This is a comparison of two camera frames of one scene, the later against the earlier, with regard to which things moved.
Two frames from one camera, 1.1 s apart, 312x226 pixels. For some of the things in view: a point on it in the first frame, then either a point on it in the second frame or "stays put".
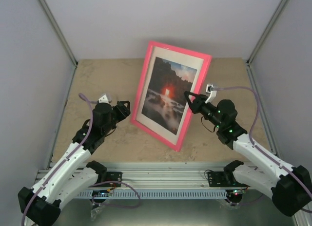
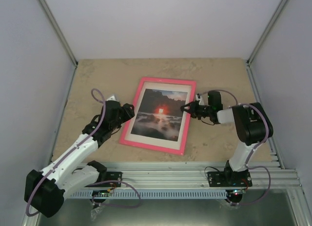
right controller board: x=233 y=196 stays put
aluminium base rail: x=160 y=174 stays put
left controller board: x=100 y=193 stays put
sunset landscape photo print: x=165 y=101 → x=160 y=115
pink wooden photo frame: x=142 y=85 → x=181 y=152
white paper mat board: x=188 y=60 → x=166 y=143
